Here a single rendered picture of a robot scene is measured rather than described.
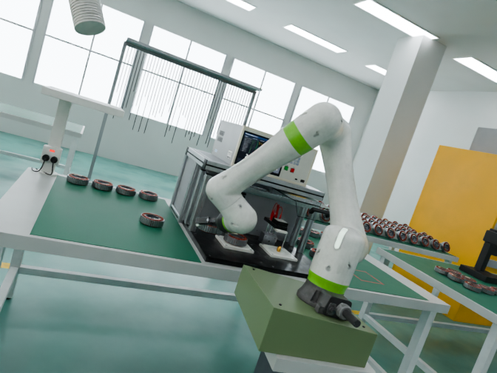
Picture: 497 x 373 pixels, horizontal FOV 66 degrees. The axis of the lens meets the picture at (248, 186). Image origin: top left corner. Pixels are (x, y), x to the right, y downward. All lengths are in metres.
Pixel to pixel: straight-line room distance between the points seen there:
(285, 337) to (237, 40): 7.75
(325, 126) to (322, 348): 0.65
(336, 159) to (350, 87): 8.43
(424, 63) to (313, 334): 5.26
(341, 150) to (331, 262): 0.41
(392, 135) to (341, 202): 4.50
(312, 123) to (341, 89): 8.40
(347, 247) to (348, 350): 0.29
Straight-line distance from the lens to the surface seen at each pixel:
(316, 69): 9.28
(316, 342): 1.16
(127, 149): 8.12
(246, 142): 1.88
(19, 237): 1.47
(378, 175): 5.79
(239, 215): 1.35
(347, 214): 1.36
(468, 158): 5.46
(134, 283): 2.58
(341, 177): 1.37
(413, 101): 5.99
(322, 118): 1.24
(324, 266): 1.19
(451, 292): 2.88
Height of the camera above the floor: 1.28
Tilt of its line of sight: 7 degrees down
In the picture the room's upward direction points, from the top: 18 degrees clockwise
